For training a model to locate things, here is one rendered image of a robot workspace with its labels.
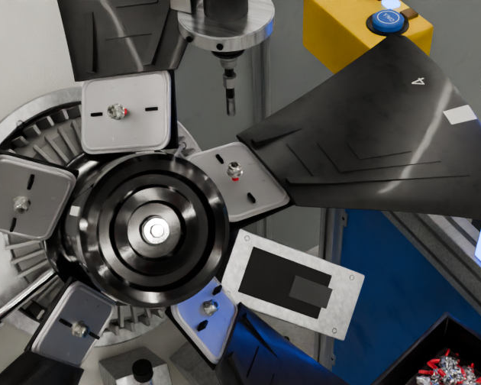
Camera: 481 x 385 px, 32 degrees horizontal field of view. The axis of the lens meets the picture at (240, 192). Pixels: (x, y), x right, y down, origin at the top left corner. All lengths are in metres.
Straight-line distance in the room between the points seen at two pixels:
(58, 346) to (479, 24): 1.53
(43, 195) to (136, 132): 0.09
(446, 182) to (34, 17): 0.45
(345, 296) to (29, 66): 0.41
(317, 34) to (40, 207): 0.59
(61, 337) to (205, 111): 1.04
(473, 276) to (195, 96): 0.72
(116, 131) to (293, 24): 1.00
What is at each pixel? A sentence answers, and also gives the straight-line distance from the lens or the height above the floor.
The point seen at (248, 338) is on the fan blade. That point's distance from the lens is 0.75.
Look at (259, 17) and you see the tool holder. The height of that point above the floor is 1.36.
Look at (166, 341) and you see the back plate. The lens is 0.95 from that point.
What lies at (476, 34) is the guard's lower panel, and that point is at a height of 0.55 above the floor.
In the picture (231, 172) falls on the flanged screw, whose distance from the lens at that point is 0.71.
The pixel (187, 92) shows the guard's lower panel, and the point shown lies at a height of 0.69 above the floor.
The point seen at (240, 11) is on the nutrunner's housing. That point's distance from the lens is 0.60.
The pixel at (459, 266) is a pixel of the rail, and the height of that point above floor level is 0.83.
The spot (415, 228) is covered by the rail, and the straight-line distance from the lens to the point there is 1.20.
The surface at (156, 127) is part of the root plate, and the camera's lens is 0.68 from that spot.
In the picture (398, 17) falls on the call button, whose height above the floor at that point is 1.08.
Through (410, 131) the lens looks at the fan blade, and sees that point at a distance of 0.80.
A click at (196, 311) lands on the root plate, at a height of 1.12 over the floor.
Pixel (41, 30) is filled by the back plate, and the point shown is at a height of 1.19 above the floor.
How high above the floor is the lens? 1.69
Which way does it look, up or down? 45 degrees down
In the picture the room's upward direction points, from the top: 3 degrees counter-clockwise
